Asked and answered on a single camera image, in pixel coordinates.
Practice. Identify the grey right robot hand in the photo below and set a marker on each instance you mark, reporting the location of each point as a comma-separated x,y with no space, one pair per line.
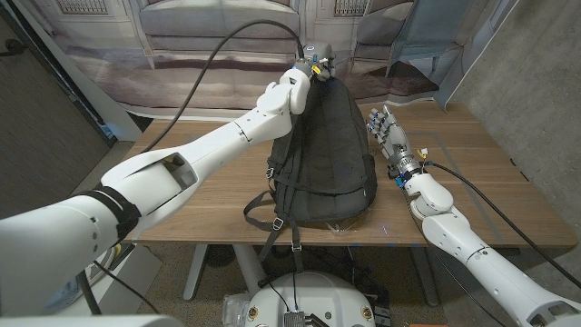
397,141

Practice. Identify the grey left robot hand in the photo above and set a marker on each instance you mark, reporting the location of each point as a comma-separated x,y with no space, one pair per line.
318,52

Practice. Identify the black backpack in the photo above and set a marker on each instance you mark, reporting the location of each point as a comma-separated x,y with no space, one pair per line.
327,159

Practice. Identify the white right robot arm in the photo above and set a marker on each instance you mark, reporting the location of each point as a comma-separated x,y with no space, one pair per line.
476,259

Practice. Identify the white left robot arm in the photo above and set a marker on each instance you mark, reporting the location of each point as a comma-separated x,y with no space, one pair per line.
204,150

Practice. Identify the clear plastic clamshell container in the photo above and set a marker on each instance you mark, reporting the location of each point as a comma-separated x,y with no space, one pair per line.
338,226

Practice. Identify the grey table leg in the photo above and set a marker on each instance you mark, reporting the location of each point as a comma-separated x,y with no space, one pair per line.
426,281

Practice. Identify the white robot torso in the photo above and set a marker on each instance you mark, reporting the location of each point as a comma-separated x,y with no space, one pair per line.
318,295

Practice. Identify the printed sofa room backdrop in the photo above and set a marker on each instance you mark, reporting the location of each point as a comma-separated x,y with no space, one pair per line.
136,68

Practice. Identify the white table column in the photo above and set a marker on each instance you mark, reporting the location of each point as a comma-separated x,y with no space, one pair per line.
245,272

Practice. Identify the black ribbed round object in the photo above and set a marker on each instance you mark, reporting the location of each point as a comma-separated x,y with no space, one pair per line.
220,256

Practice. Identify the crumpled clear plastic bag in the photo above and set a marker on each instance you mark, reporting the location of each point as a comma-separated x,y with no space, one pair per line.
233,309

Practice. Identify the white slanted table leg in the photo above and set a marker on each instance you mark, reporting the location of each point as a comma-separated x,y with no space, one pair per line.
193,286

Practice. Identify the dark wood door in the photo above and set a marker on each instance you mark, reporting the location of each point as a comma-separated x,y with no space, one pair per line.
45,136

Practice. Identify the person leg in blue jeans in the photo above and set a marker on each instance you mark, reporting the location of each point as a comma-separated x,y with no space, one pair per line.
68,293

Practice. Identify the white door frame post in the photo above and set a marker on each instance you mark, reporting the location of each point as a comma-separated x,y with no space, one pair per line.
97,102

